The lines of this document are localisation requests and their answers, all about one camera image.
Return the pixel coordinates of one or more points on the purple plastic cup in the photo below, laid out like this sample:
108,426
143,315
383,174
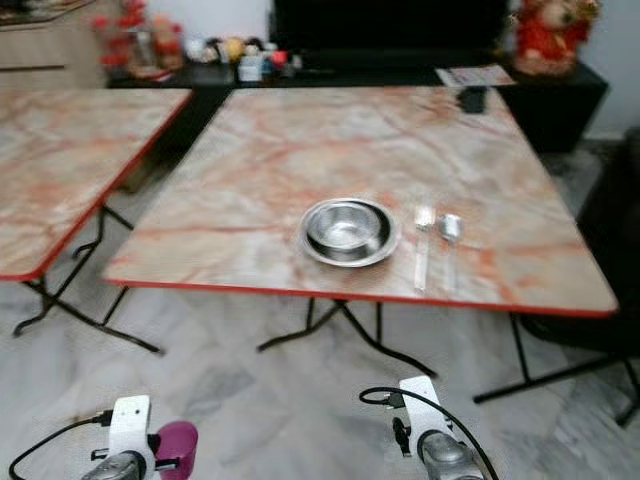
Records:
178,445

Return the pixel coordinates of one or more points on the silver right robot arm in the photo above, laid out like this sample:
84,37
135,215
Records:
452,458

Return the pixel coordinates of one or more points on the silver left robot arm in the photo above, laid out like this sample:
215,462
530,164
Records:
120,468

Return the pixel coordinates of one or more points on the round steel plate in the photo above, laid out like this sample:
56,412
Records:
390,245

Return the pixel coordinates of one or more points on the steel fork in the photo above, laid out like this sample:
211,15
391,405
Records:
423,245

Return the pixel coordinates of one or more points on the steel bowl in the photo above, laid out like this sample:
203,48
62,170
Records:
347,228

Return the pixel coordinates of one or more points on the marble folding table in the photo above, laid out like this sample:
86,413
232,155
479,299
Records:
280,145
70,170

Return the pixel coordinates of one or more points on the small black box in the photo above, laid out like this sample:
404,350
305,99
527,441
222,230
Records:
472,99

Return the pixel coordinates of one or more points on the printed paper leaflet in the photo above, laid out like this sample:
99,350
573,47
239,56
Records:
475,76

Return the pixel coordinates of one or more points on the small white jar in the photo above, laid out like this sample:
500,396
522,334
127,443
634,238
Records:
250,69

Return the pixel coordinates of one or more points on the black television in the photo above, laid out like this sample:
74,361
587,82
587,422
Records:
390,22

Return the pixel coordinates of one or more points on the yellow round figurine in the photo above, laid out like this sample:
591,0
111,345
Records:
235,49

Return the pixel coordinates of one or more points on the red and gold plush figure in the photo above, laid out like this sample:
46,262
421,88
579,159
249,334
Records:
552,38

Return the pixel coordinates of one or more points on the white round figurine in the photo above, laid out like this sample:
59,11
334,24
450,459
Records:
195,50

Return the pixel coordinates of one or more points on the tall red-lidded jar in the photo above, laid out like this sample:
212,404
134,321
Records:
140,55

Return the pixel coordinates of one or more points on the light wooden drawer cabinet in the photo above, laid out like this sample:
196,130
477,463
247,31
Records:
50,45

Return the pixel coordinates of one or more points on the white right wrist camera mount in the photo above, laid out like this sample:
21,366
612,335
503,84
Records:
422,406

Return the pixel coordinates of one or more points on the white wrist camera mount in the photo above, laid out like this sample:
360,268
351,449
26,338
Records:
422,406
131,422

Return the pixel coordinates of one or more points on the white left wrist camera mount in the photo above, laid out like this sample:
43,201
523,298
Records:
131,422

